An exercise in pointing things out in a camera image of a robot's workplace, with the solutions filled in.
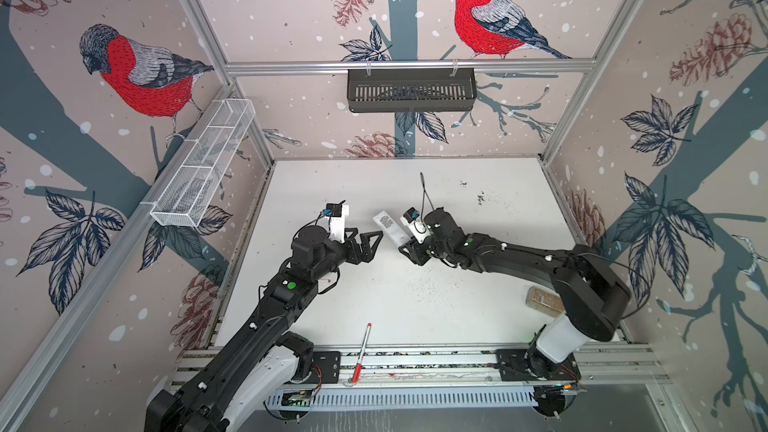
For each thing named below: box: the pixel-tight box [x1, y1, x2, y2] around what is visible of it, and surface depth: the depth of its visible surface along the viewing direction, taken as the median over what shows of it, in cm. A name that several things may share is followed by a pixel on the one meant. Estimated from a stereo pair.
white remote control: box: [373, 211, 412, 247], surface depth 89 cm
